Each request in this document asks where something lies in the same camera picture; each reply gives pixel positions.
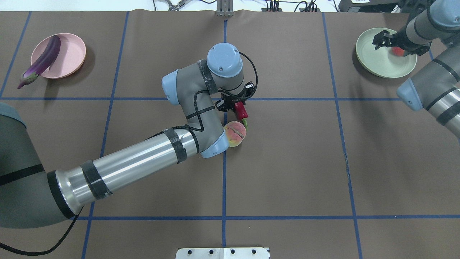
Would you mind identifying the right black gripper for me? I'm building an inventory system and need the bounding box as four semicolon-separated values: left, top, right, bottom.
372;31;432;57

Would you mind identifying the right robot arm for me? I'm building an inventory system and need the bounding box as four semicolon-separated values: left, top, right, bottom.
372;0;460;137

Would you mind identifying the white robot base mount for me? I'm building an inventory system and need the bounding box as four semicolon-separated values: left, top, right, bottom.
175;247;271;259

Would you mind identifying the aluminium frame post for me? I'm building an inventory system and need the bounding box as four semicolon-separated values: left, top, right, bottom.
216;0;234;18

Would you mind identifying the purple eggplant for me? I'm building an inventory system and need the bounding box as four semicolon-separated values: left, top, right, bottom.
17;35;61;89

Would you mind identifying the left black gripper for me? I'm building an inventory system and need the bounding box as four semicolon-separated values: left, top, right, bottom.
214;90;248;113

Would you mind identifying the pink plate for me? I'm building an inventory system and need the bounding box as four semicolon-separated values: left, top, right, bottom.
41;33;87;79

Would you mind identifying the green plate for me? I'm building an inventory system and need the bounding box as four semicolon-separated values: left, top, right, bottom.
355;28;417;78

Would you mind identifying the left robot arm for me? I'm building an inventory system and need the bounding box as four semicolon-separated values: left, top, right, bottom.
0;43;255;228

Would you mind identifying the red pomegranate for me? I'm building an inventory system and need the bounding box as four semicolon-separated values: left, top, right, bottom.
391;46;406;57

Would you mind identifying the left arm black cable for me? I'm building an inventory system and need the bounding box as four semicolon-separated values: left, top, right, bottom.
0;51;258;256

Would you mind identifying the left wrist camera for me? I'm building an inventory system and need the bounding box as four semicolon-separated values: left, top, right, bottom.
243;81;257;100

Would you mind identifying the red chili pepper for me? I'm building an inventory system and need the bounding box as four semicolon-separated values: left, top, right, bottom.
234;101;248;129

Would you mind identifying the peach fruit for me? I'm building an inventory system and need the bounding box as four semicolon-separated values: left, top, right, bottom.
223;121;247;147

